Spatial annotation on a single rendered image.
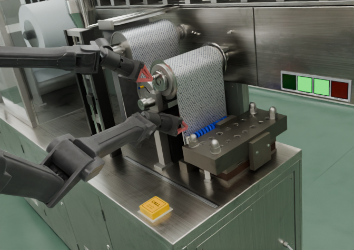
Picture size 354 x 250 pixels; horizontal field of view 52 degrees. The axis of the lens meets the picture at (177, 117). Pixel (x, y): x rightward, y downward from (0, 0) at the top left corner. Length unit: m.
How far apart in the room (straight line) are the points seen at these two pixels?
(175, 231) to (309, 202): 1.69
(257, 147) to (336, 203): 1.48
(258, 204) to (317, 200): 1.40
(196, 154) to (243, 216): 0.27
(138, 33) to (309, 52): 0.64
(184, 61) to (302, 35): 0.40
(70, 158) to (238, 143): 0.65
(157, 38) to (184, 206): 0.67
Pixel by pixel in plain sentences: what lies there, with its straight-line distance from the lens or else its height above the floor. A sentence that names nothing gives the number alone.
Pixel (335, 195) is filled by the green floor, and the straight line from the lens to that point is 2.77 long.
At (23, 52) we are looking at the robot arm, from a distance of 1.11.
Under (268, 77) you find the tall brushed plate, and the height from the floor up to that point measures 1.19.
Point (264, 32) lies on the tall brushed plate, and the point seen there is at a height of 1.35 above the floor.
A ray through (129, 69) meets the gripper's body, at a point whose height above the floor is 1.33.
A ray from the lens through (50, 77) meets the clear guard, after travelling 2.14.
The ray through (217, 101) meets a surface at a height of 1.11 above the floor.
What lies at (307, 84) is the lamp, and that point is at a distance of 1.29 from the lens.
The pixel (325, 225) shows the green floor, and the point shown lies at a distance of 2.52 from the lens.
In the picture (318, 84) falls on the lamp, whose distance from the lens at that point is 1.27.
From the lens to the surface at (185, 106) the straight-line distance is 1.29.
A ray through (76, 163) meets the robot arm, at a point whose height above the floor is 1.28.
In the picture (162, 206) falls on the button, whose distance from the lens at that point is 1.18.
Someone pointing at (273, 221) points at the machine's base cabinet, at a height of 0.67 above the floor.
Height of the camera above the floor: 1.62
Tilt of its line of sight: 23 degrees down
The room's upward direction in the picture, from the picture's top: 9 degrees counter-clockwise
